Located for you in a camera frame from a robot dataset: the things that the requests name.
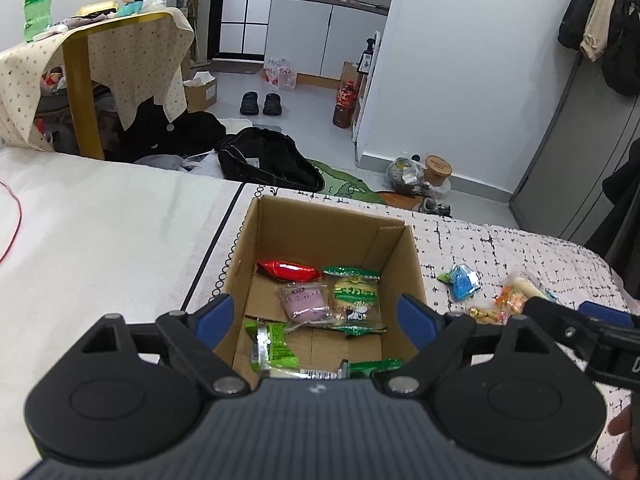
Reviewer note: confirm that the orange wafer packet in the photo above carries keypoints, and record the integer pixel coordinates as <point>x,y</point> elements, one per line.
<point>510,302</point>

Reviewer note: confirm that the small cardboard box with paper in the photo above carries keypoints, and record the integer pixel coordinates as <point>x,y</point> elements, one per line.
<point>202,97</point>

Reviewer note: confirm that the person's right hand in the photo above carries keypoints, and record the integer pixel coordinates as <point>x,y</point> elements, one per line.
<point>629,422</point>

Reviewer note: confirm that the green soda bottle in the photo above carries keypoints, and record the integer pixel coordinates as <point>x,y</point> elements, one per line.
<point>39,5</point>

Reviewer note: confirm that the white cracker packet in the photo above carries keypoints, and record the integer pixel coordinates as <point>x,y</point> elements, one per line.
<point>310,373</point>

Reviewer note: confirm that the dark drink bottle red label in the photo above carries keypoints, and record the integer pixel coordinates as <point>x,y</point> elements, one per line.
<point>344,110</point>

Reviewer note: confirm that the small peanut packet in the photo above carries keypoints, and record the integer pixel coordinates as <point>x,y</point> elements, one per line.
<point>487,315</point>

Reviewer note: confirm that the black clothing pile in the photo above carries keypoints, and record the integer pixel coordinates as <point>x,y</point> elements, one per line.
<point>195,132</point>

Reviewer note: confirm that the long white bread packet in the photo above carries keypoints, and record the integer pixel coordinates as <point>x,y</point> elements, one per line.
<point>527,287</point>

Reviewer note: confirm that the black bag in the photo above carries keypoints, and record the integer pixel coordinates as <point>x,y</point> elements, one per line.
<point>265,157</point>

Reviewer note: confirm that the hanging black jacket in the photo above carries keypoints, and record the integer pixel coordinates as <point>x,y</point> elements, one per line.
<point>625,50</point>

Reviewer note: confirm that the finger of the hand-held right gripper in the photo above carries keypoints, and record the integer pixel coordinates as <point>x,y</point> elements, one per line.
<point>565,325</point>
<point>610,317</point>

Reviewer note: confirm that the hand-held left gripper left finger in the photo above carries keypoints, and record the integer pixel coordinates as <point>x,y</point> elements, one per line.
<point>214,317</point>

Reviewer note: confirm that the grey door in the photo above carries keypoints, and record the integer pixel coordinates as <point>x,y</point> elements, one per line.
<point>565,160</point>

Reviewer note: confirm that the red snack packet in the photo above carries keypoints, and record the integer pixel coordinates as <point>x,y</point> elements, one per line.
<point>287,270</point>

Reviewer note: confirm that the grey sneaker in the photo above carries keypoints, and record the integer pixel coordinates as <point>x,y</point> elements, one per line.
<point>432,206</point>

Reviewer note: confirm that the black spray bottle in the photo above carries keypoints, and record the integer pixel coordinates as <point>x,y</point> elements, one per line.
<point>367,57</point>

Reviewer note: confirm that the clear trash bag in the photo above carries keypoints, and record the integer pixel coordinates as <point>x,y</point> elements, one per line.
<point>405,175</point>

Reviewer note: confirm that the pack of water bottles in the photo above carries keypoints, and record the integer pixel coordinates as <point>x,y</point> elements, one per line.
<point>280,74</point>

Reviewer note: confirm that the hanging beige garment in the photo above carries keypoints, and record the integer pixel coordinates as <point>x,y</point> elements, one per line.
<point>597,25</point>

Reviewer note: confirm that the dark green snack packet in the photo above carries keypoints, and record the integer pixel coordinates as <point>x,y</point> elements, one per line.
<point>372,366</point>

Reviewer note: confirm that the blue snack packet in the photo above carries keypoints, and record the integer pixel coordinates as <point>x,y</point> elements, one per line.
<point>462,282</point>

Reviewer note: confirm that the black slipper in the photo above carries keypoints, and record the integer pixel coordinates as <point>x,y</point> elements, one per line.
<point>272,105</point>
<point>250,103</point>

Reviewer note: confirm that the black-framed glass door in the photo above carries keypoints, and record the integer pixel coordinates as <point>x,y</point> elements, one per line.
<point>235,10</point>

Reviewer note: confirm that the white bed sheet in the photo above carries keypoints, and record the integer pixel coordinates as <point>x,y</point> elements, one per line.
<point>100,240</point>

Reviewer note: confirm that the tall brown cardboard box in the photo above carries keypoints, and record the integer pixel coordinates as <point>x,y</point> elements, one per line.
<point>349,71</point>

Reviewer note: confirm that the bright green snack packet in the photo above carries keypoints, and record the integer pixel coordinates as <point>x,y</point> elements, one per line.
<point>272,345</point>

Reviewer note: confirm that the yellow box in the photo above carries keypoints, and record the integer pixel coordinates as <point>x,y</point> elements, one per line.
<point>97,9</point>

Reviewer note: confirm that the green biscuit packet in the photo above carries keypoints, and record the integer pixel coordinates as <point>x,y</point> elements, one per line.
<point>352,297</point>

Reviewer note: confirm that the dotted cream tablecloth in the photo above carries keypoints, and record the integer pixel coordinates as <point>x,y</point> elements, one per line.
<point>145,60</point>

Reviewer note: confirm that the black and white patterned blanket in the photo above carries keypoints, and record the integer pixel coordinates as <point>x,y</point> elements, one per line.
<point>525,255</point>

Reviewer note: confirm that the yellow wooden table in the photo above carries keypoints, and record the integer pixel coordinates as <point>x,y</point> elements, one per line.
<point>85,110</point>

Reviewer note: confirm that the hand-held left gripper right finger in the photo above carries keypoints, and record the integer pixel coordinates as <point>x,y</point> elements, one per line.
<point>417,317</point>

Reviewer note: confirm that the white kitchen cabinet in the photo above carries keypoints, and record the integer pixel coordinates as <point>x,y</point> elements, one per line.
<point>300,35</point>

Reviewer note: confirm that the green floor mat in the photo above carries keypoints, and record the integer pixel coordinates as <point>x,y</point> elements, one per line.
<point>350,187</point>

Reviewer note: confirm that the hanging black coat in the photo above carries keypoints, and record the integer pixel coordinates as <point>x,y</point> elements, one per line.
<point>575,10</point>

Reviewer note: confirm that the purple snack packet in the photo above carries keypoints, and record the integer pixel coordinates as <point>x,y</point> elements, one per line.
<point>302,302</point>

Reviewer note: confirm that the brown paper tub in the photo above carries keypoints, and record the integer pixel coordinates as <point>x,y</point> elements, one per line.
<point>439,170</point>

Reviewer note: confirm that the black jacket on chair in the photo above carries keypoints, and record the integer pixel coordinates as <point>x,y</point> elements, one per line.
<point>625,220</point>

